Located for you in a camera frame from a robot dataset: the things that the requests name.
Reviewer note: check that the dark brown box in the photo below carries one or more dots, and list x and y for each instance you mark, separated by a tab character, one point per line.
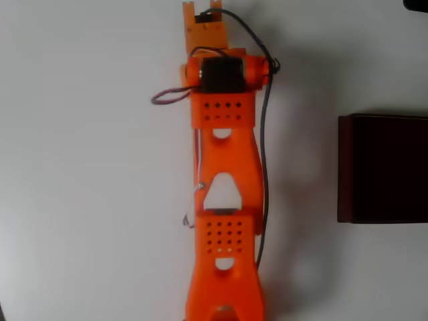
384	168

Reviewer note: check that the small black camera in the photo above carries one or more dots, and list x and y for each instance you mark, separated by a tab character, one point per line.
207	16

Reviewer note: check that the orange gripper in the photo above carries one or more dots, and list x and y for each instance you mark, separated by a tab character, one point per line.
204	33

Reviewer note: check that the black object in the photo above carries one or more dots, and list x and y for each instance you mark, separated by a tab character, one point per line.
416	4

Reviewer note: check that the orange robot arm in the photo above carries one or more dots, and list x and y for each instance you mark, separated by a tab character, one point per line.
224	187

